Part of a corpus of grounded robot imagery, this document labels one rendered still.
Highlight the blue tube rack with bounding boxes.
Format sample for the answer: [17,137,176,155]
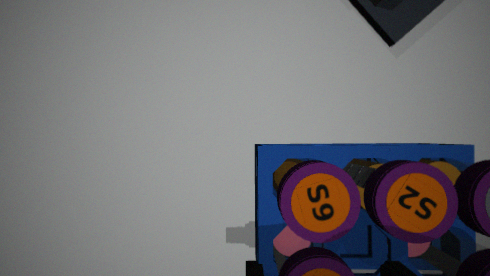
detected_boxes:
[255,143,476,276]

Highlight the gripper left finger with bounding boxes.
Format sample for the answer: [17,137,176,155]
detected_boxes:
[246,261,264,276]

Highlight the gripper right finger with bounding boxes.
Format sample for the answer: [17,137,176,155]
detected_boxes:
[380,261,417,276]

